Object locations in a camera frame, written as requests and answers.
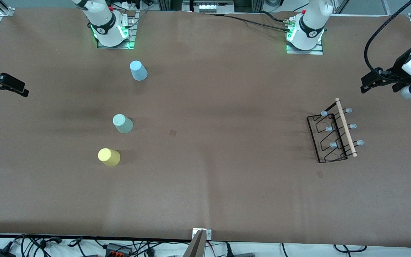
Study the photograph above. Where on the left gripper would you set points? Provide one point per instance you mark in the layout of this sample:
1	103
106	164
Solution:
397	70

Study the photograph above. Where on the mint green plastic cup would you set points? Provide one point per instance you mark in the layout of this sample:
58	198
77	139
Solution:
122	124

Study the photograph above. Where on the yellow plastic cup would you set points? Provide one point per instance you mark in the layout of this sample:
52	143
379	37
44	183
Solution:
109	157

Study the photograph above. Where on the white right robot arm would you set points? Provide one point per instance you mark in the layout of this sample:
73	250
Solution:
103	21

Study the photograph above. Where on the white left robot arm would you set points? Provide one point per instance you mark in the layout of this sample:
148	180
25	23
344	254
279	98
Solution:
310	25

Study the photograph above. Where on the light blue plastic cup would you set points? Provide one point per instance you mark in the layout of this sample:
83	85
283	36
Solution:
138	71

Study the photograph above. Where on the white power strip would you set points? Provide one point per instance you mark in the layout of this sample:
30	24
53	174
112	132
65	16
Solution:
130	5

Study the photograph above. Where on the black power adapter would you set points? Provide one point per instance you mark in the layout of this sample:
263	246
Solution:
0	253

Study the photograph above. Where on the grey control box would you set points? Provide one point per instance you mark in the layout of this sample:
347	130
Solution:
209	7

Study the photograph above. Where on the brown table cover mat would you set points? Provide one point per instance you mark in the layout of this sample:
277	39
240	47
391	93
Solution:
227	196

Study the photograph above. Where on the black orange connector box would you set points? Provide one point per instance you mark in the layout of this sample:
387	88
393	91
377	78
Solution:
118	249

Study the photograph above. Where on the grey flat box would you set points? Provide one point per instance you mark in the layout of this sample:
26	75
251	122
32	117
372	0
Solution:
244	255

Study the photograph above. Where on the black plug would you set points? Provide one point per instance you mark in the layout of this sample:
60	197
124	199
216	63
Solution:
228	250

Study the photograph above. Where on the grey metal pole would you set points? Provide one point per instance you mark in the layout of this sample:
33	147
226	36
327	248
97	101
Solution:
194	248

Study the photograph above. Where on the aluminium arm base plate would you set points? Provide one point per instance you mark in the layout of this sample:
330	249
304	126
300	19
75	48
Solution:
305	52
131	32

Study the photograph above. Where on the small metal bracket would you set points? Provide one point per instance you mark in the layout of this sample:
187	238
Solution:
208	233

